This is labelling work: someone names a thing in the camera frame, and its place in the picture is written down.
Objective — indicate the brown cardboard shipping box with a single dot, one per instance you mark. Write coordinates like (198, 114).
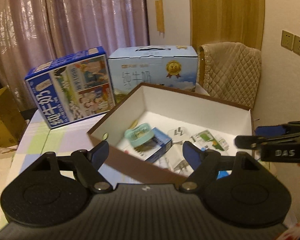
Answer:
(12, 123)

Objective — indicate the brown open cardboard box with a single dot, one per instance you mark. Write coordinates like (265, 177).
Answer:
(167, 108)

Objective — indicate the dark blue milk carton box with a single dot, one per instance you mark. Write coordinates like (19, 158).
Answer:
(72, 88)

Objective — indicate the checkered tablecloth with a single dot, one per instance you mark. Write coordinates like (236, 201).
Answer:
(38, 139)

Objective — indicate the blue ointment tube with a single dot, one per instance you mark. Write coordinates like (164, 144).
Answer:
(222, 174)

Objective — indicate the blue white medicine box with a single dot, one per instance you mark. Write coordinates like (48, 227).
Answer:
(152, 150)

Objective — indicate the white cube power socket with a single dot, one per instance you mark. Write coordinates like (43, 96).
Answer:
(179, 135)

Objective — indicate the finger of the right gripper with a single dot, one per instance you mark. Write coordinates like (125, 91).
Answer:
(249, 142)
(270, 131)

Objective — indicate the quilted beige chair cover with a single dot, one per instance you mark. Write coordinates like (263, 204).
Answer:
(230, 71)

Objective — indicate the green white medicine box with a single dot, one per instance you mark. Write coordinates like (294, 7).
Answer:
(206, 140)

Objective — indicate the pink curtain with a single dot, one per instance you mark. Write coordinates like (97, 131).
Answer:
(33, 32)

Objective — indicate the white usb charger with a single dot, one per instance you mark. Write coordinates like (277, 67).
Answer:
(176, 161)

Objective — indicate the mint green handheld fan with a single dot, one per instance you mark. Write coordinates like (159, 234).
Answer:
(139, 135)

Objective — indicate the light blue milk carton box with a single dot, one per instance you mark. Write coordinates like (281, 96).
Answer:
(170, 66)

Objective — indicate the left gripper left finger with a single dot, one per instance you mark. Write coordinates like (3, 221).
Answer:
(87, 164)

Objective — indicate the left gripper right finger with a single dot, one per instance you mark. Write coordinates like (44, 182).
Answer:
(204, 165)

